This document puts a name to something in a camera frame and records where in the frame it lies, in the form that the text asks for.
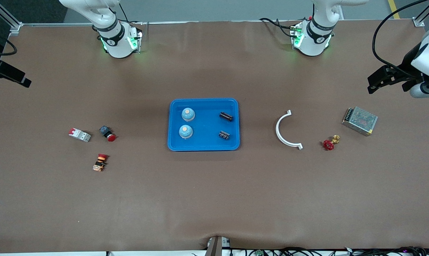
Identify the large dark electrolytic capacitor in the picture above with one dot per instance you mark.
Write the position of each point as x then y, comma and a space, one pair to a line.
226, 116

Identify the blue desk bell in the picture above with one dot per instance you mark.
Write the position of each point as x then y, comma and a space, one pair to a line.
188, 114
185, 132

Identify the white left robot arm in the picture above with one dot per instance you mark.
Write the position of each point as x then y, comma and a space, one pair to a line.
314, 42

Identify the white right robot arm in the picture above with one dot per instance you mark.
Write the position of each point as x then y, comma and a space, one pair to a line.
118, 42

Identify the blue plastic tray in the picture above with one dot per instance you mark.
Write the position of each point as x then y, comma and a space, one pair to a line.
207, 124

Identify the metal mesh power supply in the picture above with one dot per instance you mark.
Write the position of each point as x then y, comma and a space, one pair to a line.
360, 120

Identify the yellow floor tape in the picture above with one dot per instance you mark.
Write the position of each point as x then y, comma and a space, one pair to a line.
394, 9

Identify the white red circuit breaker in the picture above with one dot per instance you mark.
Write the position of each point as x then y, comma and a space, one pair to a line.
80, 135

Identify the red push button switch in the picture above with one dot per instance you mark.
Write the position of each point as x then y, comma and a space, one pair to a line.
110, 137

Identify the white curved plastic bracket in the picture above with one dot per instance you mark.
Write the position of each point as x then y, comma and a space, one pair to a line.
277, 128

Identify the red orange emergency stop switch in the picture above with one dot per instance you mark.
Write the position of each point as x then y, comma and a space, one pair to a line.
100, 161

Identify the aluminium table edge rail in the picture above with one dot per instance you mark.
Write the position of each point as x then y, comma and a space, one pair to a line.
200, 22

